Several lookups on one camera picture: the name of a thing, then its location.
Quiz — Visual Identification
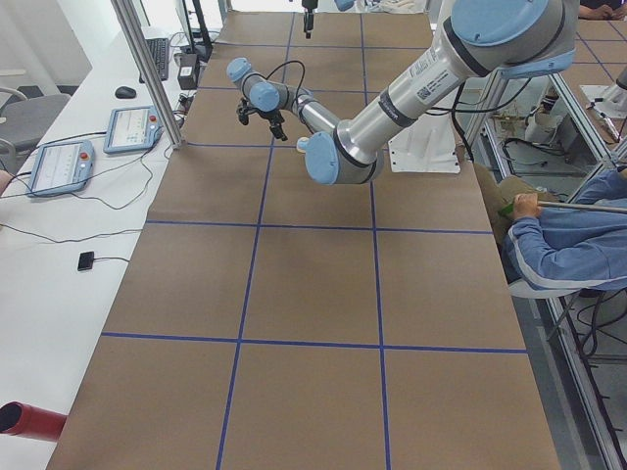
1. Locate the black power adapter box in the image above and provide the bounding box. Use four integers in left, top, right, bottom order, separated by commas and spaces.
177, 54, 200, 90

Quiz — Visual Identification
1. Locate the red cylinder tube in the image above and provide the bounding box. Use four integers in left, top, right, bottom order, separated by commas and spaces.
1, 401, 67, 442

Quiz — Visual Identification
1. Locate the far blue teach pendant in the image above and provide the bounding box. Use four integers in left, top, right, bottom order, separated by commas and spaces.
103, 106, 163, 155

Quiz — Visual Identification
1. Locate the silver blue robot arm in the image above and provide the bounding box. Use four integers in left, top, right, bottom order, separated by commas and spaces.
226, 1, 579, 185

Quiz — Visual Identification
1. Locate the blue teach pendant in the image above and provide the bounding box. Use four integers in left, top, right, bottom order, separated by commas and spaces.
103, 106, 163, 155
26, 140, 95, 198

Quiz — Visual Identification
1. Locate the blue call bell wooden base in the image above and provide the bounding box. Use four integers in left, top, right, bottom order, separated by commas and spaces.
296, 137, 310, 154

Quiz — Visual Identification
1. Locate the grey office chair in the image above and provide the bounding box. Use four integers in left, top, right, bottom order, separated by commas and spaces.
1, 87, 71, 158

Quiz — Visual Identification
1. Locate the person's hand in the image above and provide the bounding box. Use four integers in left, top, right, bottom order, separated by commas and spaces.
512, 193, 542, 221

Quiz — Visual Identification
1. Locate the near blue teach pendant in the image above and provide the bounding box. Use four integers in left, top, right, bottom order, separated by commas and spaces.
26, 140, 95, 198

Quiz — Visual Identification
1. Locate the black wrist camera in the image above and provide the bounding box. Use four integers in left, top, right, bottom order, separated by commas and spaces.
236, 98, 259, 125

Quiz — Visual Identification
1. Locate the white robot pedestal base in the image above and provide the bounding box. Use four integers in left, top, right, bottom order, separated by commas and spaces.
388, 115, 460, 174

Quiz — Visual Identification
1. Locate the black monitor stand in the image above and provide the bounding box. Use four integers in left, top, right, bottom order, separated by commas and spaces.
182, 0, 213, 63

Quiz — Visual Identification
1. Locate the black keyboard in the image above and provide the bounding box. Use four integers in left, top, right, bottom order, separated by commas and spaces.
145, 37, 169, 81

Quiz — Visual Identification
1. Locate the aluminium frame pillar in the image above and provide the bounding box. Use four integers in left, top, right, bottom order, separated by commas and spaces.
111, 0, 183, 149

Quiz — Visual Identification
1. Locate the small black puck device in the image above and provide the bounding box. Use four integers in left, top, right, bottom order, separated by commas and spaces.
77, 251, 95, 272

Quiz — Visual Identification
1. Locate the black computer mouse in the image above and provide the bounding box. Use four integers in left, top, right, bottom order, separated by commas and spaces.
115, 86, 137, 99

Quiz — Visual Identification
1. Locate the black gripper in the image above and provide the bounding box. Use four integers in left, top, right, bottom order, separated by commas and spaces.
258, 110, 288, 141

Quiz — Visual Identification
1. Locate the person in blue jacket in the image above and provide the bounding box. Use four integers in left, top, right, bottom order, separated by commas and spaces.
500, 165, 627, 300

